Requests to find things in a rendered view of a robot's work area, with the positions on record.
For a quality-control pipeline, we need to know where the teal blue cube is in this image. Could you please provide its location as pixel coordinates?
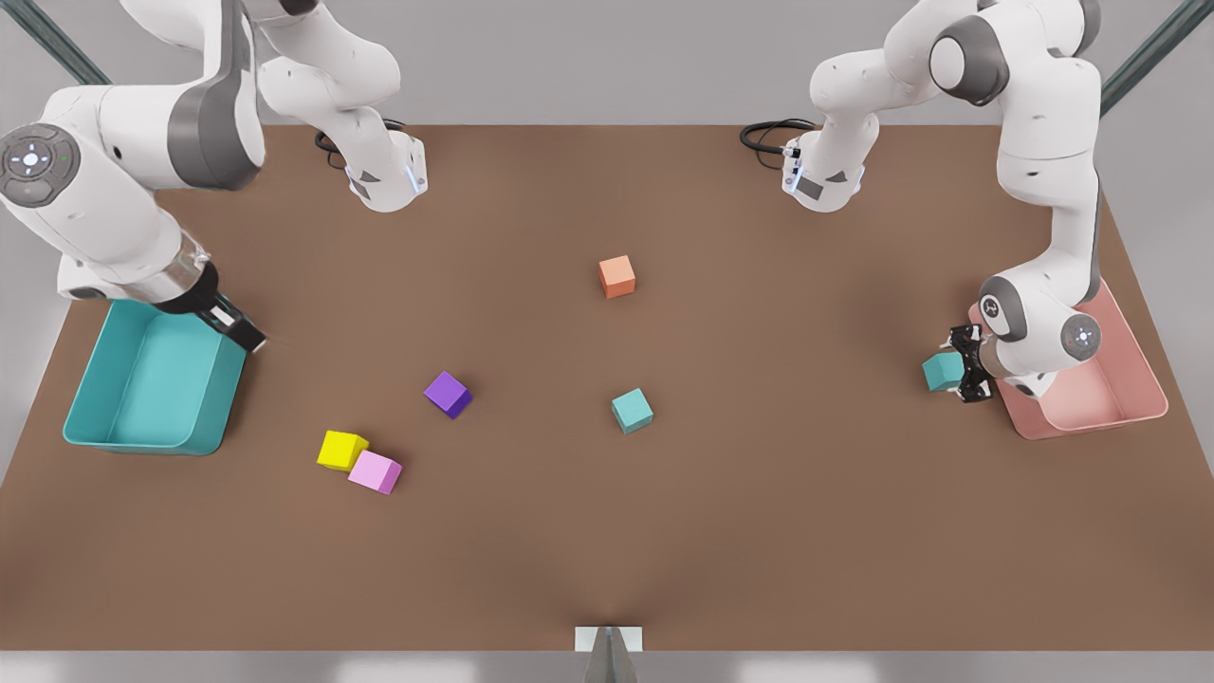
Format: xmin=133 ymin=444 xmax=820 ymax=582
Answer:
xmin=611 ymin=387 xmax=654 ymax=435
xmin=922 ymin=351 xmax=966 ymax=394

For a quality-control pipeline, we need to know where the teal plastic bin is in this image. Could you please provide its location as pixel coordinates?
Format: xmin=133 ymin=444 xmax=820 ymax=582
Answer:
xmin=63 ymin=300 xmax=248 ymax=456

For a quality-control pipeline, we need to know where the pink plastic bin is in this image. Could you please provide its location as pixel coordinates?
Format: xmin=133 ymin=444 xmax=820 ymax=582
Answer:
xmin=967 ymin=278 xmax=1169 ymax=441

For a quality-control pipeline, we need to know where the yellow cube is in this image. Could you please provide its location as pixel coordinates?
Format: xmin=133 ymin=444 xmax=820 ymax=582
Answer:
xmin=316 ymin=430 xmax=370 ymax=472

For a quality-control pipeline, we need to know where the pink cube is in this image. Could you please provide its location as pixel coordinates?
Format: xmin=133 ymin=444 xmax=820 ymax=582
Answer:
xmin=347 ymin=450 xmax=403 ymax=496

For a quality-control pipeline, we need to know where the purple cube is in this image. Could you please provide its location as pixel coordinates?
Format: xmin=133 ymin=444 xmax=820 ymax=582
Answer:
xmin=423 ymin=371 xmax=473 ymax=420

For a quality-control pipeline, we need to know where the orange cube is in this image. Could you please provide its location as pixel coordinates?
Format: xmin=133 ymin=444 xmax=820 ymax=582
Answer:
xmin=598 ymin=254 xmax=637 ymax=300

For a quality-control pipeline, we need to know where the black cable loop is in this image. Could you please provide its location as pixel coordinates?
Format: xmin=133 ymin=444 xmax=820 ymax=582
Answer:
xmin=314 ymin=118 xmax=409 ymax=173
xmin=740 ymin=119 xmax=819 ymax=172

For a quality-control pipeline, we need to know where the silver frame post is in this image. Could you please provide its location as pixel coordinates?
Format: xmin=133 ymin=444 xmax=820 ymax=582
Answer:
xmin=1100 ymin=0 xmax=1214 ymax=117
xmin=575 ymin=626 xmax=644 ymax=683
xmin=1 ymin=0 xmax=113 ymax=88

